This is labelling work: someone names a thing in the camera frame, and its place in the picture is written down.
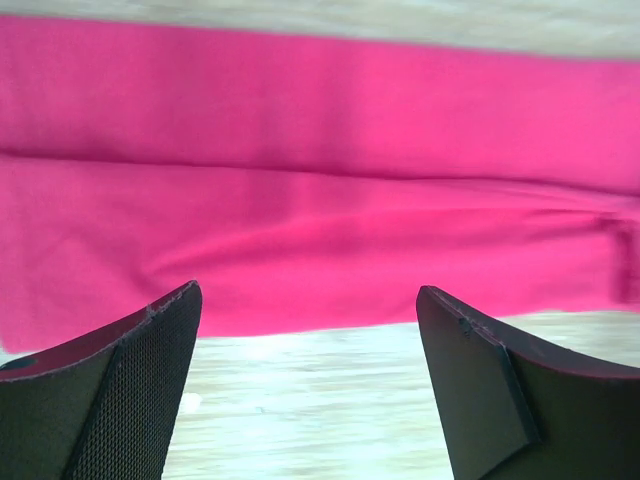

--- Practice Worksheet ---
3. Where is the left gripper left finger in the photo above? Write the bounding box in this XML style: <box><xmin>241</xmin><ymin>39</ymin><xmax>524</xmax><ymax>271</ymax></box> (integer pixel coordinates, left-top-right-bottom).
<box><xmin>1</xmin><ymin>281</ymin><xmax>202</xmax><ymax>480</ymax></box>

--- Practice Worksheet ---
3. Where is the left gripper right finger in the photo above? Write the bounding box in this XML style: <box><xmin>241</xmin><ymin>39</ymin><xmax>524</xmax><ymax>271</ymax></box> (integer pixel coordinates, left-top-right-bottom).
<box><xmin>416</xmin><ymin>286</ymin><xmax>639</xmax><ymax>480</ymax></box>

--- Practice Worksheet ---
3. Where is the pink t shirt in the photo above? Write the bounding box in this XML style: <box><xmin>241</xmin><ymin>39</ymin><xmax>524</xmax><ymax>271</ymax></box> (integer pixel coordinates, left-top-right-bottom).
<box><xmin>1</xmin><ymin>15</ymin><xmax>639</xmax><ymax>353</ymax></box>

